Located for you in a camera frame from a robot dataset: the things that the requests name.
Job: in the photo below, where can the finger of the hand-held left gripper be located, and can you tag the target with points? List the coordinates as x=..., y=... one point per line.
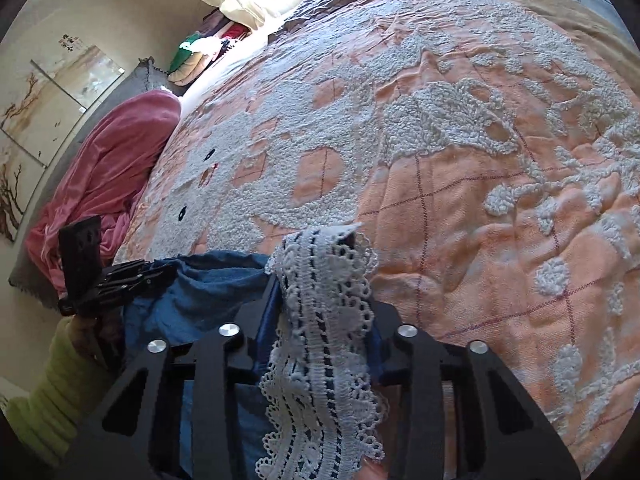
x=140, y=270
x=130, y=292

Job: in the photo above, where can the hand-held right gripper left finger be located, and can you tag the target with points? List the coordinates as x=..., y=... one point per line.
x=260, y=317

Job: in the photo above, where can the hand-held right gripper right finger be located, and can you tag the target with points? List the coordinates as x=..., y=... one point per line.
x=387, y=325

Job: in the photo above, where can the blue denim pants lace trim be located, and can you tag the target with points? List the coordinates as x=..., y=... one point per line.
x=320, y=360

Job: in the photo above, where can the person's left forearm green sleeve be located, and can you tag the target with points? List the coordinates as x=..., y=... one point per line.
x=50, y=400

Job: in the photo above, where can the person's left hand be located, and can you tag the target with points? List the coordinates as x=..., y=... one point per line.
x=86, y=335

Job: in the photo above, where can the pink blanket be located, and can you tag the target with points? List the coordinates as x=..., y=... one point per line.
x=105, y=170

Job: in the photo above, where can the plum blossom canvas painting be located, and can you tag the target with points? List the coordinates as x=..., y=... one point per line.
x=82, y=75
x=35, y=120
x=15, y=190

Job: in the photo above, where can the orange white tufted blanket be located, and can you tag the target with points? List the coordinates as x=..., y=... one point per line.
x=450, y=170

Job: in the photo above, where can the pile of folded clothes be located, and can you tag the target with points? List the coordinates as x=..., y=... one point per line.
x=187, y=52

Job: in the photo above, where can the tan bed sheet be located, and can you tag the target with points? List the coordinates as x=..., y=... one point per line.
x=565, y=25

